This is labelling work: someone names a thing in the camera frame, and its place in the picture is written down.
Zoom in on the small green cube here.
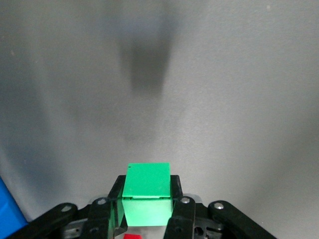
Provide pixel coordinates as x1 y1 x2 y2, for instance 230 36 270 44
121 162 175 227

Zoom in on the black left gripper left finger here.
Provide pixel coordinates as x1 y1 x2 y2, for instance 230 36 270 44
9 175 128 239

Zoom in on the blue plastic storage bin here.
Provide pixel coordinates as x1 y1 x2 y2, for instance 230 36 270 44
0 175 29 235

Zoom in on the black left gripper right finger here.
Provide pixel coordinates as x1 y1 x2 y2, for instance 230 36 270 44
163 174 277 239

